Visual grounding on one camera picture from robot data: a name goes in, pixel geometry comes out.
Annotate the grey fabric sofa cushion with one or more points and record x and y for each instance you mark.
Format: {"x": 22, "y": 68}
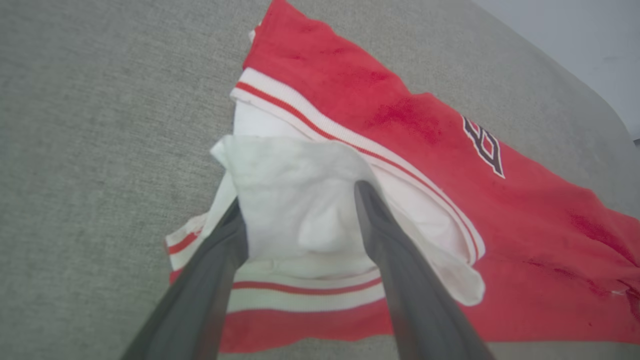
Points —
{"x": 100, "y": 150}

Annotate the red basketball jersey white sleeves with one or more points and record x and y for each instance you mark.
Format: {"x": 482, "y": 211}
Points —
{"x": 400, "y": 100}

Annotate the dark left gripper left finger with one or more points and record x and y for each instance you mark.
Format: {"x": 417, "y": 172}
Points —
{"x": 200, "y": 300}

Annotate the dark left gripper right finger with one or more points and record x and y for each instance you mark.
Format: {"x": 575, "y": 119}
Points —
{"x": 415, "y": 300}

